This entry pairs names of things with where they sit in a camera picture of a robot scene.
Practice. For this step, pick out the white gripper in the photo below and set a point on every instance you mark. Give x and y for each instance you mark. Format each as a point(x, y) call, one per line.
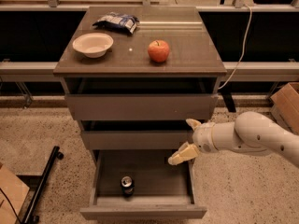
point(203, 136)

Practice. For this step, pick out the blue pepsi can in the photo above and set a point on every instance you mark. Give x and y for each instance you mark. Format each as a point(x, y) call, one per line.
point(127, 185)

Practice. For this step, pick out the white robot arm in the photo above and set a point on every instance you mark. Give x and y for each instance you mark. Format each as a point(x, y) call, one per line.
point(251, 134)

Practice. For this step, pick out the grey bottom drawer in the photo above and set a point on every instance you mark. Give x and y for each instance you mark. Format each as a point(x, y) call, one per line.
point(161, 190)

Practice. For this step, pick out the grey drawer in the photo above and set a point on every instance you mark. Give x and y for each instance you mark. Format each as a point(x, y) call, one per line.
point(161, 190)
point(124, 98)
point(155, 134)

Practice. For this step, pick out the grey drawer cabinet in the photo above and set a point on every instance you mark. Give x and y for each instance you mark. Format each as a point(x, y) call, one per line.
point(192, 52)

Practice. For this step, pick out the grey middle drawer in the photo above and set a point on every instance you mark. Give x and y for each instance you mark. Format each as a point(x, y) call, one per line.
point(155, 134)

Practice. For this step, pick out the grey top drawer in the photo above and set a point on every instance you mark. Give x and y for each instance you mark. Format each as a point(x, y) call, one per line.
point(124, 98)

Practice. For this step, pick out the red apple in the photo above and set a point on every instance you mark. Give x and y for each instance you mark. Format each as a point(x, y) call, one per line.
point(158, 51)

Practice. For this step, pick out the cardboard box right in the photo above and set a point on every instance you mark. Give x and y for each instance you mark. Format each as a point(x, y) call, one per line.
point(286, 107)

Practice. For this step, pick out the cardboard box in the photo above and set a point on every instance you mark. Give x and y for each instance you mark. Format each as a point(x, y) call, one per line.
point(286, 107)
point(12, 196)

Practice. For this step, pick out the white bowl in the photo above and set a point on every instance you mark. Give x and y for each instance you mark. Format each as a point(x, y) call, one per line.
point(93, 45)

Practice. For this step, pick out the blue chip bag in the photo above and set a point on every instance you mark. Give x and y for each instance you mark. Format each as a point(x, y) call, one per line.
point(118, 22)

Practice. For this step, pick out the black metal bar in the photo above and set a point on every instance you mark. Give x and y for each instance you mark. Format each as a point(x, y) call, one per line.
point(29, 217)

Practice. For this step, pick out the cardboard box left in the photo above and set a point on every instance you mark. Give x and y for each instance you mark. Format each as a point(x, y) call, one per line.
point(12, 196)

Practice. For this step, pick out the metal railing frame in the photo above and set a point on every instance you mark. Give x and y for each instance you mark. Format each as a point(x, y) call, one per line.
point(238, 71)

